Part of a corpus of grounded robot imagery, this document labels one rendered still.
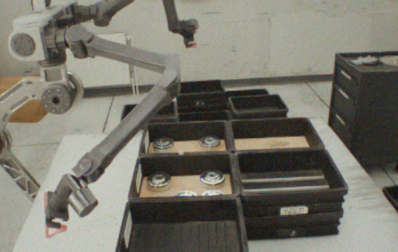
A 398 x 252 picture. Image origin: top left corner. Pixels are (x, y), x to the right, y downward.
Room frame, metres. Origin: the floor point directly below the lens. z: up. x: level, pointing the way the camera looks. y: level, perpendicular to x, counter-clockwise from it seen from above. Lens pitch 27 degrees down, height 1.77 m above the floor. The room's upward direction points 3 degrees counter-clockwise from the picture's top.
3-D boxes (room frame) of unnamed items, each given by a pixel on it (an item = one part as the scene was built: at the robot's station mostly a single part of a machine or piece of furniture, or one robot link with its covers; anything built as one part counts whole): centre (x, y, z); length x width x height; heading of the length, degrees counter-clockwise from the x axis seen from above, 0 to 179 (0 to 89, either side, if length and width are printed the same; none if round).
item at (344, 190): (1.22, -0.36, 0.92); 0.40 x 0.30 x 0.02; 88
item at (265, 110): (2.60, -0.50, 0.37); 0.40 x 0.30 x 0.45; 92
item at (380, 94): (2.59, -1.45, 0.45); 0.60 x 0.45 x 0.90; 92
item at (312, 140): (1.52, -0.37, 0.87); 0.40 x 0.30 x 0.11; 88
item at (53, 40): (1.36, 0.47, 1.45); 0.09 x 0.08 x 0.12; 2
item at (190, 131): (1.53, 0.03, 0.87); 0.40 x 0.30 x 0.11; 88
